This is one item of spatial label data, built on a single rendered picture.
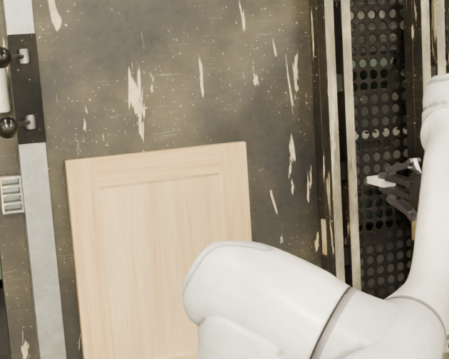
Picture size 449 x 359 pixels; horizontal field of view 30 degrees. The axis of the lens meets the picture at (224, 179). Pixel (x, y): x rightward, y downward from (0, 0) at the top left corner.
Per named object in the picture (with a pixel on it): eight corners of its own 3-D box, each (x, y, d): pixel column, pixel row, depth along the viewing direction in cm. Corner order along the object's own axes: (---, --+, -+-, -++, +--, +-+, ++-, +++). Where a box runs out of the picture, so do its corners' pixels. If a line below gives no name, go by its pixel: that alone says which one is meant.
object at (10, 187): (1, 212, 160) (3, 214, 157) (-3, 176, 159) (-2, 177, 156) (22, 209, 162) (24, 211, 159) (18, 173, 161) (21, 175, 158)
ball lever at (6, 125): (23, 132, 157) (-7, 140, 144) (21, 111, 156) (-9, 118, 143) (43, 130, 156) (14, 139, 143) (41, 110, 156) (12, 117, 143)
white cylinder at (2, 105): (-12, 69, 156) (-7, 112, 157) (-10, 69, 153) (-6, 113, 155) (5, 68, 157) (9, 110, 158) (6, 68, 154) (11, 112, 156)
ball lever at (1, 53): (17, 67, 155) (-14, 69, 142) (15, 45, 154) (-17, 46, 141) (37, 65, 154) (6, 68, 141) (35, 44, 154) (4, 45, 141)
